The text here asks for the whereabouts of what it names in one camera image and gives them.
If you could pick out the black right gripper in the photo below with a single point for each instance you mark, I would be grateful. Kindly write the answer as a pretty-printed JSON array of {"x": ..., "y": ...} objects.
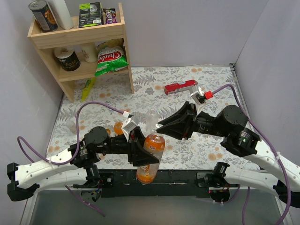
[{"x": 190, "y": 122}]

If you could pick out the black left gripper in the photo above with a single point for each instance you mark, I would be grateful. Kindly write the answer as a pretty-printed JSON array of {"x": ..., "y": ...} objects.
[{"x": 131, "y": 148}]

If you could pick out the orange juice bottle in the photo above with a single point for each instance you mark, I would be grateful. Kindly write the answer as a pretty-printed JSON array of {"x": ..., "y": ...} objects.
[{"x": 118, "y": 128}]

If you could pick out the clear water bottle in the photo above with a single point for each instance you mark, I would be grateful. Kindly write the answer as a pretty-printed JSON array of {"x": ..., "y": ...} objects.
[{"x": 152, "y": 118}]

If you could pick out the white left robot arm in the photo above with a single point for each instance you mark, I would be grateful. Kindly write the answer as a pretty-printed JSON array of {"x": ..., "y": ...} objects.
[{"x": 76, "y": 165}]

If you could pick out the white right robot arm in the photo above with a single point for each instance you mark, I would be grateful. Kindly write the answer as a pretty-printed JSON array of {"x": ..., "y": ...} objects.
[{"x": 282, "y": 177}]

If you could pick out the small clear bottle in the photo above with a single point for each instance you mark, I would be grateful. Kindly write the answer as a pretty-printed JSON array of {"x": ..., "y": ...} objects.
[{"x": 71, "y": 126}]

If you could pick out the red toothpaste box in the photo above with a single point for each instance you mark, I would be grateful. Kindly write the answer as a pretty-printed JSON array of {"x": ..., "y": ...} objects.
[{"x": 179, "y": 87}]

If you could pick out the black base bar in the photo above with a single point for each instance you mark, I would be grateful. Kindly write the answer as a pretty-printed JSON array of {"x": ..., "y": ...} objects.
[{"x": 195, "y": 183}]

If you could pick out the yellow green tube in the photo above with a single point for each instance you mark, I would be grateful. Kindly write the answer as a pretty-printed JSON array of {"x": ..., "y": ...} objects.
[{"x": 87, "y": 88}]

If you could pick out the green white chips bag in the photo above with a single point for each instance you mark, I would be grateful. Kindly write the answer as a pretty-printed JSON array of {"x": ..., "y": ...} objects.
[{"x": 111, "y": 57}]

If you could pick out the white cup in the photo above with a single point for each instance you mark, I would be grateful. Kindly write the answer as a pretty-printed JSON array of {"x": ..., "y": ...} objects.
[{"x": 89, "y": 52}]

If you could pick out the black paper cup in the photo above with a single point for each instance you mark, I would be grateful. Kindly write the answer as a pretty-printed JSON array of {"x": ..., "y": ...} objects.
[{"x": 67, "y": 58}]

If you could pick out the purple snack bar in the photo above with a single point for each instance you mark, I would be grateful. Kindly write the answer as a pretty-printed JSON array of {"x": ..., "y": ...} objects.
[{"x": 110, "y": 15}]

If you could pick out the black green box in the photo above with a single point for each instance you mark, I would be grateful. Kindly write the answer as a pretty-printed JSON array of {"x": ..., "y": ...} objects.
[{"x": 90, "y": 14}]

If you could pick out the white paper roll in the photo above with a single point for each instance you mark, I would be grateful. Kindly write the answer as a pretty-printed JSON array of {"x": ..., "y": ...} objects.
[{"x": 61, "y": 13}]

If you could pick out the tin food can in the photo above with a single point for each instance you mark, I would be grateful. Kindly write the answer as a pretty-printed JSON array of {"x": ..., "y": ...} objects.
[{"x": 43, "y": 15}]

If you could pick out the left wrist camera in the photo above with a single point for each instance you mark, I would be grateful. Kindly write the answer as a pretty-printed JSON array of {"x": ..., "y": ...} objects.
[{"x": 128, "y": 124}]

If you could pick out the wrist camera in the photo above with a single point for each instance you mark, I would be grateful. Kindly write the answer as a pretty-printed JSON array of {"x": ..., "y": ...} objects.
[
  {"x": 200, "y": 97},
  {"x": 128, "y": 124}
]

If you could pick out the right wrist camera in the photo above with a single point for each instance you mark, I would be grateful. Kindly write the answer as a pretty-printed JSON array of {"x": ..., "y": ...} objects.
[{"x": 200, "y": 97}]

